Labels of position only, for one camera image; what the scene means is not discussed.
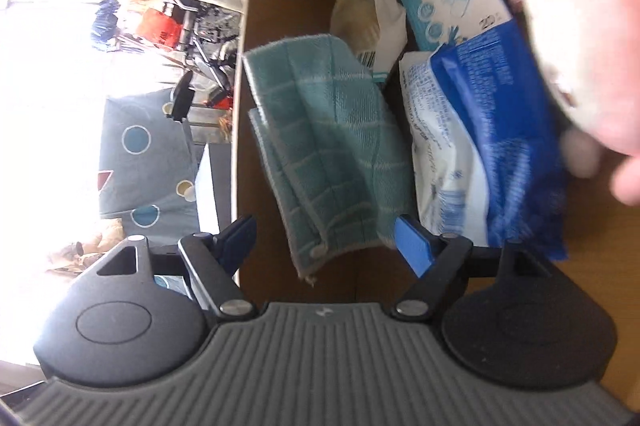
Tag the teal checked cloth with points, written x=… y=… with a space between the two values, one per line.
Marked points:
x=325 y=131

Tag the blue white tissue pack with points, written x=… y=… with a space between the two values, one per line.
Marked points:
x=480 y=131

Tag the grey blanket with circles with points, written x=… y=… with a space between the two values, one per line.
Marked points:
x=145 y=156

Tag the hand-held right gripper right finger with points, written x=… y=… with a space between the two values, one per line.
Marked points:
x=412 y=247

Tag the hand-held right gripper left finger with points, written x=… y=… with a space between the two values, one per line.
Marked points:
x=240 y=242

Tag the bicycle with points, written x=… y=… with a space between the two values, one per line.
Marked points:
x=210 y=51

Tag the pink plush toy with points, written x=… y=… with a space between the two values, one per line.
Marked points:
x=585 y=31

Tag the white paper pouch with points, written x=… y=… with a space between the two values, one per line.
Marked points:
x=365 y=11

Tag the red bag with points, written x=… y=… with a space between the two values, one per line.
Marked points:
x=157 y=26

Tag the blue hanging clothes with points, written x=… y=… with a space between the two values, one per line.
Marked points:
x=106 y=21

